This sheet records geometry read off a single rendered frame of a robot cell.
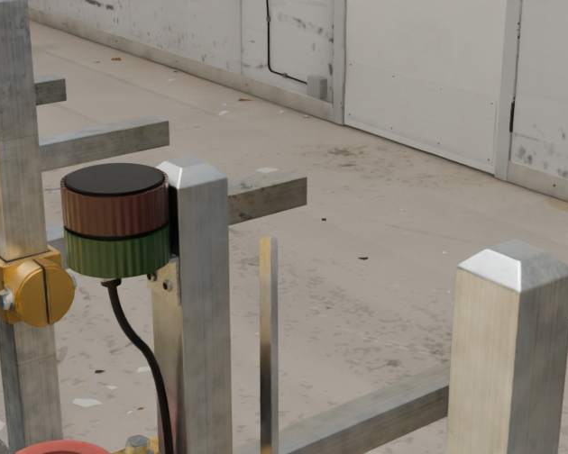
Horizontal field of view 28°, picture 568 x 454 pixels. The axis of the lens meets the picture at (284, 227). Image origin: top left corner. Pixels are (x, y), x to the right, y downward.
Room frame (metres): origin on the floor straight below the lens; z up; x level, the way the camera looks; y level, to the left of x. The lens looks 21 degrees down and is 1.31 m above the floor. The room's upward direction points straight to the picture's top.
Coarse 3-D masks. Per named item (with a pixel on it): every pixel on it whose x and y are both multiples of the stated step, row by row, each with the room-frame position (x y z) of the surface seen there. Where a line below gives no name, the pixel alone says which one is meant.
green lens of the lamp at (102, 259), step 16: (64, 224) 0.59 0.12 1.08; (64, 240) 0.59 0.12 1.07; (80, 240) 0.57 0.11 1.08; (96, 240) 0.57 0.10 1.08; (128, 240) 0.57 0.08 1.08; (144, 240) 0.57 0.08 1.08; (160, 240) 0.58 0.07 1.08; (80, 256) 0.57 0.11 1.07; (96, 256) 0.57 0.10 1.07; (112, 256) 0.57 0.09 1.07; (128, 256) 0.57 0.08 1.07; (144, 256) 0.57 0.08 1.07; (160, 256) 0.58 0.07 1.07; (80, 272) 0.57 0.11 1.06; (96, 272) 0.57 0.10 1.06; (112, 272) 0.57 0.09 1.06; (128, 272) 0.57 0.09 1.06; (144, 272) 0.57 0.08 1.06
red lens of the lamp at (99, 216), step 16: (64, 192) 0.58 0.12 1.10; (144, 192) 0.58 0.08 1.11; (160, 192) 0.58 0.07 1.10; (64, 208) 0.58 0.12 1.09; (80, 208) 0.57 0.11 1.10; (96, 208) 0.57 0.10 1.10; (112, 208) 0.57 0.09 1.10; (128, 208) 0.57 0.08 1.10; (144, 208) 0.57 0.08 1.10; (160, 208) 0.58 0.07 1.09; (80, 224) 0.57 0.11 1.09; (96, 224) 0.57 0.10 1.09; (112, 224) 0.57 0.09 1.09; (128, 224) 0.57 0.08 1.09; (144, 224) 0.57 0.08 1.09; (160, 224) 0.58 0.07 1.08
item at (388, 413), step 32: (416, 384) 0.81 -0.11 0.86; (448, 384) 0.81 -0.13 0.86; (320, 416) 0.76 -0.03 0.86; (352, 416) 0.76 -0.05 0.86; (384, 416) 0.76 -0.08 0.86; (416, 416) 0.78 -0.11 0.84; (256, 448) 0.71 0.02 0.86; (288, 448) 0.71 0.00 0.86; (320, 448) 0.72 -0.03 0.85; (352, 448) 0.74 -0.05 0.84
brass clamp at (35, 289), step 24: (0, 264) 0.80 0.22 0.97; (24, 264) 0.80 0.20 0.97; (48, 264) 0.80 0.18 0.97; (0, 288) 0.80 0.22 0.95; (24, 288) 0.78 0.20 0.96; (48, 288) 0.79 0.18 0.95; (72, 288) 0.80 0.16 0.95; (0, 312) 0.80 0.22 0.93; (24, 312) 0.78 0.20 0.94; (48, 312) 0.79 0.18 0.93
